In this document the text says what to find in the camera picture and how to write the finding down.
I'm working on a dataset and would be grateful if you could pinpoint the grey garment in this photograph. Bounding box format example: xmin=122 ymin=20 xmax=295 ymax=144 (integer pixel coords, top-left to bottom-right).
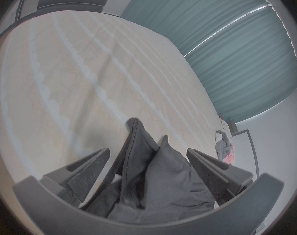
xmin=216 ymin=130 xmax=233 ymax=161

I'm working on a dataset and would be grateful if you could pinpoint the bed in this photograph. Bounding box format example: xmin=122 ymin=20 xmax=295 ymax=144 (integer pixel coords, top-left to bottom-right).
xmin=0 ymin=10 xmax=257 ymax=205

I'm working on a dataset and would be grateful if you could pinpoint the pink garment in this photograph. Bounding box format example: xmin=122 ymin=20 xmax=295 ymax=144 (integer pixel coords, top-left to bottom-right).
xmin=223 ymin=147 xmax=235 ymax=165

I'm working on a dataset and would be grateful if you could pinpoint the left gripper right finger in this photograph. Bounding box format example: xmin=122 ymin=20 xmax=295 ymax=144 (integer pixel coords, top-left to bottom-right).
xmin=186 ymin=148 xmax=253 ymax=207

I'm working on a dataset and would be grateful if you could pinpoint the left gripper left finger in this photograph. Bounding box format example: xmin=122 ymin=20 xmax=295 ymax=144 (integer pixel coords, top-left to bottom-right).
xmin=42 ymin=148 xmax=111 ymax=204

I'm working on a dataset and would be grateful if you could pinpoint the black T-shirt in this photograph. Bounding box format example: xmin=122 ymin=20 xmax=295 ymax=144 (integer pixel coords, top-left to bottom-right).
xmin=79 ymin=118 xmax=221 ymax=225

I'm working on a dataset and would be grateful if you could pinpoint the grey bedside table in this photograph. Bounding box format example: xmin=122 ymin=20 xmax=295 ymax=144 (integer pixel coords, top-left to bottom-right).
xmin=219 ymin=114 xmax=238 ymax=134

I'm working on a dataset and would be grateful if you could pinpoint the blue-green curtain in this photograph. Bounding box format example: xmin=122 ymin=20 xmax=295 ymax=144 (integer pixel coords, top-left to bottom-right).
xmin=120 ymin=0 xmax=271 ymax=56
xmin=184 ymin=4 xmax=297 ymax=123

